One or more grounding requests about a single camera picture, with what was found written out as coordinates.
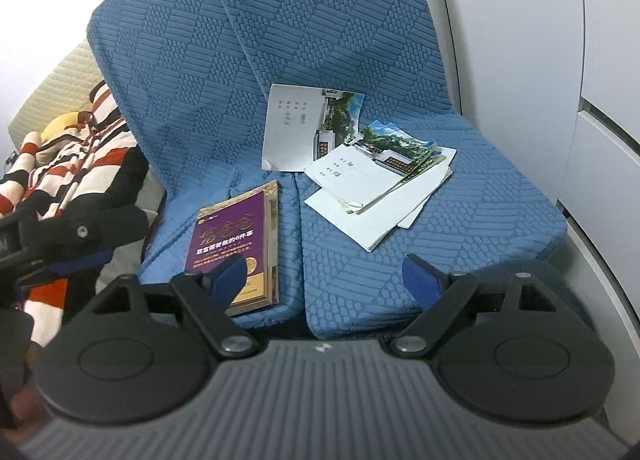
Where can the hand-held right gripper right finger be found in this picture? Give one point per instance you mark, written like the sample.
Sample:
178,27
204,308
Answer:
420,280

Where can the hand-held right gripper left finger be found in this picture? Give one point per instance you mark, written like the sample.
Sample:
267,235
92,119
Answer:
231,282

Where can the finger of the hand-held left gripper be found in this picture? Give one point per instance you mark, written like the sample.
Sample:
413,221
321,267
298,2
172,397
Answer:
85,262

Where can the purple book with gold border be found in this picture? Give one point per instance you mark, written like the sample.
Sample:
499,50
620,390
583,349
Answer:
235,230

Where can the person's left forearm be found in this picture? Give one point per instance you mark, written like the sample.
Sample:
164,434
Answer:
27,390

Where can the red black white striped sweater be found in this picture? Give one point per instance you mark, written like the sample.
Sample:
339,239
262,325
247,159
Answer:
55,175

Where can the white paper sheet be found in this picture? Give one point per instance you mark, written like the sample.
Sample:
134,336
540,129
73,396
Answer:
450,155

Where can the yellow plush toy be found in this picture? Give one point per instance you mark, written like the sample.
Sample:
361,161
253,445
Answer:
62,124

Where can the beige cushion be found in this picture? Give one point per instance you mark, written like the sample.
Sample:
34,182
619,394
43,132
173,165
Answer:
60,85

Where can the blue textured seat cushion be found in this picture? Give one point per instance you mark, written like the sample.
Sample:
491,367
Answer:
350,40
165,90

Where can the white cabinet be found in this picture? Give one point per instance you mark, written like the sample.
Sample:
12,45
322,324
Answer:
525,65

